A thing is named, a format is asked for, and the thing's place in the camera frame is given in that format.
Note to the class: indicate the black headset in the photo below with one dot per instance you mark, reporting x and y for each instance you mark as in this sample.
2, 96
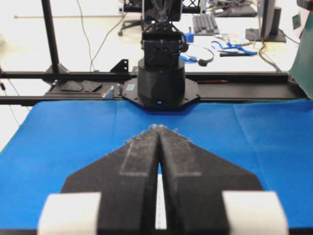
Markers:
200, 55

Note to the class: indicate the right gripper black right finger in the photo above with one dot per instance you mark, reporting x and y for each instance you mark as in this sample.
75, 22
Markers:
207, 195

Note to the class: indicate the black keyboard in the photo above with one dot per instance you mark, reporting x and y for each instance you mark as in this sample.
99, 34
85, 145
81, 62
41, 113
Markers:
205, 25

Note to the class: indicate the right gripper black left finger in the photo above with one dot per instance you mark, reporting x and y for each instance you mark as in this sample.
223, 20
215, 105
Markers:
115, 195

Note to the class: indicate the black monitor stand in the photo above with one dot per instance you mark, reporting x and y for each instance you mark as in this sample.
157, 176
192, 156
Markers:
269, 19

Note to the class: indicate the green mat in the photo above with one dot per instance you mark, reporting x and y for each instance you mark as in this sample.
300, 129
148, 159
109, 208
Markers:
302, 69

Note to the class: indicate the black aluminium frame rail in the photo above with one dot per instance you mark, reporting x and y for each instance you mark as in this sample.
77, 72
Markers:
224, 87

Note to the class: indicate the black vertical frame post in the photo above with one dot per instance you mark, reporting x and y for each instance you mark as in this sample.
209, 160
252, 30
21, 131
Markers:
56, 66

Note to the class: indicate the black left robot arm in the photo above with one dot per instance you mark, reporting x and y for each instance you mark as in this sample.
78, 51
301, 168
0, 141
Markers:
160, 73

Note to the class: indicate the black office chair base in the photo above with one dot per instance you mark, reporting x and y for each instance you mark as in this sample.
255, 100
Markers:
131, 23

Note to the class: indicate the blue table cloth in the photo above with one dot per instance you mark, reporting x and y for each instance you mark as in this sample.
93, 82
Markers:
57, 138

